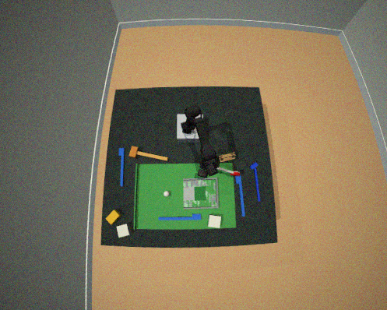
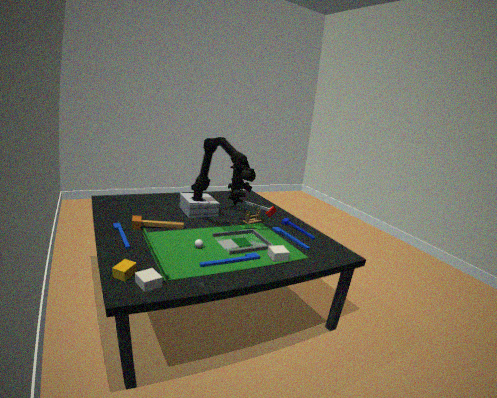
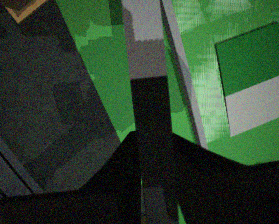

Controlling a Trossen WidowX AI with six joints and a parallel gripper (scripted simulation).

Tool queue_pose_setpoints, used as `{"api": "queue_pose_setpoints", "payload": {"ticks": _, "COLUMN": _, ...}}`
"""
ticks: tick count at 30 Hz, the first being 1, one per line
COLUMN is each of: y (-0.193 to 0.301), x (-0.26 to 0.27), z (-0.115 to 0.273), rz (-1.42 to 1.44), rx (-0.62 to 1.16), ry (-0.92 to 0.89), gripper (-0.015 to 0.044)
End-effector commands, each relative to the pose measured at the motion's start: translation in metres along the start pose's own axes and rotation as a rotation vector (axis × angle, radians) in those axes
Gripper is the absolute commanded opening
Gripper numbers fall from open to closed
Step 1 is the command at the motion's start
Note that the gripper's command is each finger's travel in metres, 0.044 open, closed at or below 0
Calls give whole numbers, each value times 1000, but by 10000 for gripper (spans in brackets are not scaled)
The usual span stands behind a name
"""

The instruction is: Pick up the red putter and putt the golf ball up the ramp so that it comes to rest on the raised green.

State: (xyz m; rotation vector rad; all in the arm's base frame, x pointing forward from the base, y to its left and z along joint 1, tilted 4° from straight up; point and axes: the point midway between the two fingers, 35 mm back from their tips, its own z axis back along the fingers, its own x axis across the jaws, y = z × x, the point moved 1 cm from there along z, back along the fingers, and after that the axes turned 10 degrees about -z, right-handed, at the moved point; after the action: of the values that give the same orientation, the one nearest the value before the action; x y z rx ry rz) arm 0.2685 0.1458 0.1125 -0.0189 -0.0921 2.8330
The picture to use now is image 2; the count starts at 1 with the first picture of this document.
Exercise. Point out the yellow block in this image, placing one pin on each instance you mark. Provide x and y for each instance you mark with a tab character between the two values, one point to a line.
124	270

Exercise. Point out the green flat mat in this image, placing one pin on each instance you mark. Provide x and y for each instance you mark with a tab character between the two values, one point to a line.
181	258

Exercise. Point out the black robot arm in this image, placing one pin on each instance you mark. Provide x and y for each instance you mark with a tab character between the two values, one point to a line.
241	168

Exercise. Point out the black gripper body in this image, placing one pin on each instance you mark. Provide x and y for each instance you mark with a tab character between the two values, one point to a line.
236	187

